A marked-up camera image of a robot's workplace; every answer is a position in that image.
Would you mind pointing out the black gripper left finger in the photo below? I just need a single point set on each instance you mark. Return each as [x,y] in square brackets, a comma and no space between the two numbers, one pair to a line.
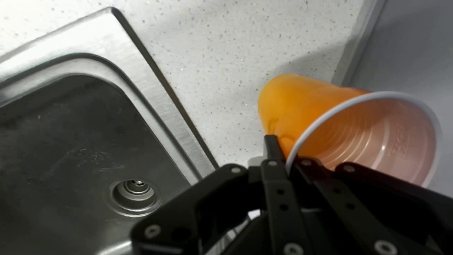
[277,198]

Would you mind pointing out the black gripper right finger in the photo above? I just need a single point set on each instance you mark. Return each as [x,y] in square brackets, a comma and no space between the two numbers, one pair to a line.
[376,212]

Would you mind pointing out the orange plastic cup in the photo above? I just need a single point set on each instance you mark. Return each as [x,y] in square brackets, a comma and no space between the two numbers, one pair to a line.
[301,108]

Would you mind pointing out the stainless steel double sink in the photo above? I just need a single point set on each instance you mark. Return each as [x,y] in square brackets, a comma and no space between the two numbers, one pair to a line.
[71,142]

